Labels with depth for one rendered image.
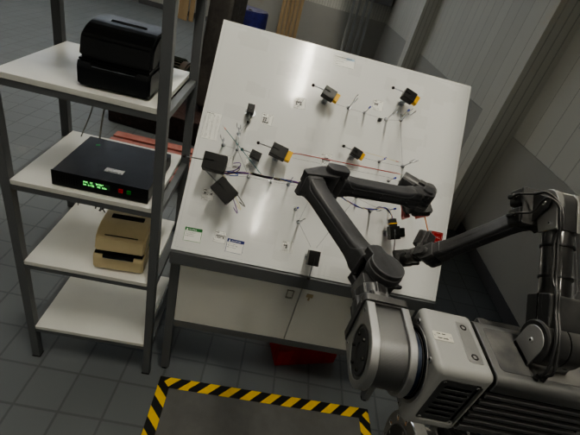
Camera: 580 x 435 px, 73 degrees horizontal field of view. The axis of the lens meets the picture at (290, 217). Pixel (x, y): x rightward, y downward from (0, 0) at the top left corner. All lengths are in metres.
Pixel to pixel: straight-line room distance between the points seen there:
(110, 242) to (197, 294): 0.44
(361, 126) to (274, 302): 0.90
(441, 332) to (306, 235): 1.07
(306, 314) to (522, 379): 1.30
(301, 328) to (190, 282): 0.59
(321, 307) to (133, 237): 0.90
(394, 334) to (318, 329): 1.32
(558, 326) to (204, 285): 1.42
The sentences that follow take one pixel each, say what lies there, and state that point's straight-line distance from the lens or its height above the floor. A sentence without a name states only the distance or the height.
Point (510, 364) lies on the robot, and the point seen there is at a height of 1.53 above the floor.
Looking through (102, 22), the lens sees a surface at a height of 1.65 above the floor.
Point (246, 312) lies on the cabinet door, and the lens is 1.93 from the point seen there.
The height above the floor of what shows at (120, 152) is 1.12.
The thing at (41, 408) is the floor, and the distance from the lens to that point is 2.32.
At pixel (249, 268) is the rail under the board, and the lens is 1.68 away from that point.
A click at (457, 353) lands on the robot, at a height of 1.53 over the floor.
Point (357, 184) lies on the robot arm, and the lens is 1.17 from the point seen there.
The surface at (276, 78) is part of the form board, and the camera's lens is 1.83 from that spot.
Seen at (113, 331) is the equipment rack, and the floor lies 0.24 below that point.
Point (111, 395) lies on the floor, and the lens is 2.31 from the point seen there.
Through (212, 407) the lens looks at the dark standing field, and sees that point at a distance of 2.27.
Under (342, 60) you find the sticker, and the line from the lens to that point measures 1.92.
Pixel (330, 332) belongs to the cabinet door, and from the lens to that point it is 2.03.
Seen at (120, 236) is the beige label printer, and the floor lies 0.82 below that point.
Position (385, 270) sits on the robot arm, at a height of 1.50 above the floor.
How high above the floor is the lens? 1.97
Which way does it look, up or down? 33 degrees down
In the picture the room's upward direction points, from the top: 17 degrees clockwise
